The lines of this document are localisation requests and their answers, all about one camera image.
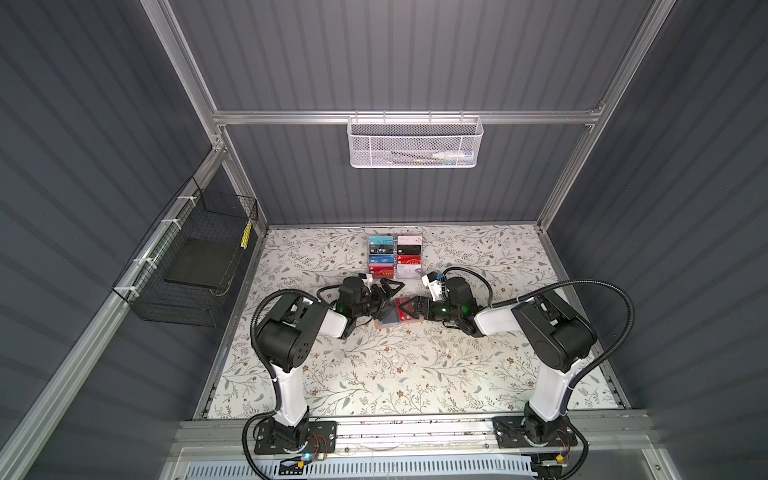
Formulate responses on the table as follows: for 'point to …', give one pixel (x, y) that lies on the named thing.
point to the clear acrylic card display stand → (395, 256)
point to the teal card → (381, 240)
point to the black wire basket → (193, 213)
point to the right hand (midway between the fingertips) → (411, 311)
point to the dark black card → (408, 249)
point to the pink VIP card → (410, 240)
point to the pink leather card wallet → (389, 317)
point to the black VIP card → (381, 248)
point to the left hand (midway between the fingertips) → (402, 293)
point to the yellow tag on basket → (246, 235)
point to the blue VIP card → (381, 258)
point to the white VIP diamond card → (408, 271)
